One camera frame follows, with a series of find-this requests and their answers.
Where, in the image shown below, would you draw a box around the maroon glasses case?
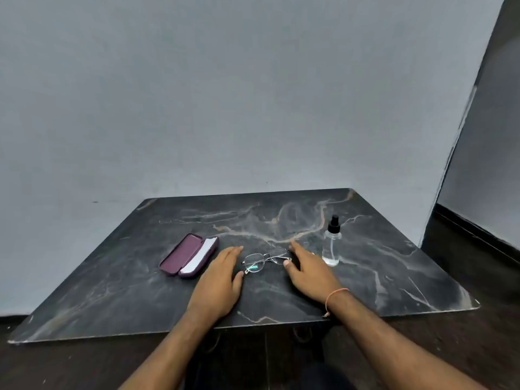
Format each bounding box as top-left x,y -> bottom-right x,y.
158,232 -> 220,279

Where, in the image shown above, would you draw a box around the person's right hand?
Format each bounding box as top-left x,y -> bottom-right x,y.
283,240 -> 350,309

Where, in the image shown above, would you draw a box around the person's left hand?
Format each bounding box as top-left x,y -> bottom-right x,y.
185,245 -> 245,323

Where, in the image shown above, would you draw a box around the white cleaning cloth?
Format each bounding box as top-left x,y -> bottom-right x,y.
178,237 -> 219,276

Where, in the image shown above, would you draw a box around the orange thread wrist bracelet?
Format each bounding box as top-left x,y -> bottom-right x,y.
323,288 -> 350,319

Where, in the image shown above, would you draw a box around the person's right forearm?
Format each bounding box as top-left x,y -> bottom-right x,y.
327,290 -> 488,390

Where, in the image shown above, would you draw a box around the person's left forearm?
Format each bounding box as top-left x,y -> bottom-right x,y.
119,311 -> 228,390

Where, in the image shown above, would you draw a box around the clear spray bottle black cap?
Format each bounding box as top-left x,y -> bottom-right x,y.
322,214 -> 343,268

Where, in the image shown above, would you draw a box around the metal frame eyeglasses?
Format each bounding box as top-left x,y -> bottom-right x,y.
242,248 -> 293,275

